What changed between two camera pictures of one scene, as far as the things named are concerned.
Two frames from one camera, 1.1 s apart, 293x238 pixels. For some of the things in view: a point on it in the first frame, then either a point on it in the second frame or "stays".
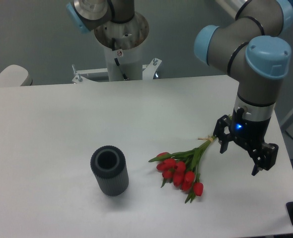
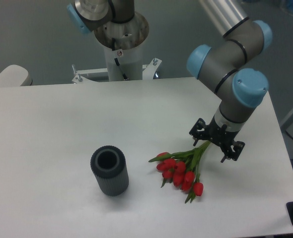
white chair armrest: x=13 y=76 stays
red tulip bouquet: x=183 y=168 stays
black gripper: x=251 y=134 -> x=221 y=136
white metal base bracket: x=149 y=72 stays
